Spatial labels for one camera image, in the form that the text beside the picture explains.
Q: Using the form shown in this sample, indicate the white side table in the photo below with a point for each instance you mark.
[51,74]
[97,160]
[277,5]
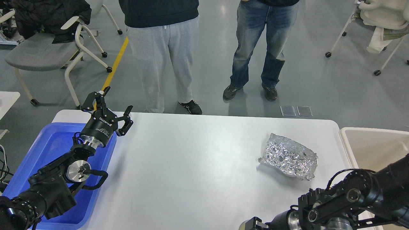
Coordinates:
[7,100]

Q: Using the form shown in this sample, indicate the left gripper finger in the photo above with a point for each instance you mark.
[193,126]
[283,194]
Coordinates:
[127,122]
[95,104]

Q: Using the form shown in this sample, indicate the left floor metal plate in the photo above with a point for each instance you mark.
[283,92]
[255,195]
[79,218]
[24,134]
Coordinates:
[288,111]

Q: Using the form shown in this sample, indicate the black jacket on chair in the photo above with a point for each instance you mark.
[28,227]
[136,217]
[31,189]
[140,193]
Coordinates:
[50,15]

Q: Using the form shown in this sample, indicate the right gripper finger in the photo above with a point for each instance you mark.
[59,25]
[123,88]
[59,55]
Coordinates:
[254,223]

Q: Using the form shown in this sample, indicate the beige plastic bin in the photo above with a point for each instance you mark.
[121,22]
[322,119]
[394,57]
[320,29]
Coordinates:
[371,148]

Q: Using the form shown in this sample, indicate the person in grey sweatpants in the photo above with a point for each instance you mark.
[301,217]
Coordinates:
[155,29]

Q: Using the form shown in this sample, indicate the floor metal plate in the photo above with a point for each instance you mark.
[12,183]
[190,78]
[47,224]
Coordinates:
[288,111]
[304,111]

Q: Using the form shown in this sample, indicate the grey office chair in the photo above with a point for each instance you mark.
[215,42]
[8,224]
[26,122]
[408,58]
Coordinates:
[39,53]

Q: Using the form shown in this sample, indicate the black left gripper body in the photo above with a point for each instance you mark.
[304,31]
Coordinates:
[100,128]

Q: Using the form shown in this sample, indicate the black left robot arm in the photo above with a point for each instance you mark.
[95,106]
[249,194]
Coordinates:
[54,186]

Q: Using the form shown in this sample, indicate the right floor metal plate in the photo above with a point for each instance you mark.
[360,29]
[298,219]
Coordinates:
[304,111]

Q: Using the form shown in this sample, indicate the crumpled silver foil bag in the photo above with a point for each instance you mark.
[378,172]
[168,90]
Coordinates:
[289,157]

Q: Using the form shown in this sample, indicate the white chair with cloth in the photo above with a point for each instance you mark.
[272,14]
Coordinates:
[389,19]

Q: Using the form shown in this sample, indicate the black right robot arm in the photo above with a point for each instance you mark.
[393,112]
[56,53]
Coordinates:
[364,198]

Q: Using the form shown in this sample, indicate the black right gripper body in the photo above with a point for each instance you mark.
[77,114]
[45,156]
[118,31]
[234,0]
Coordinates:
[287,220]

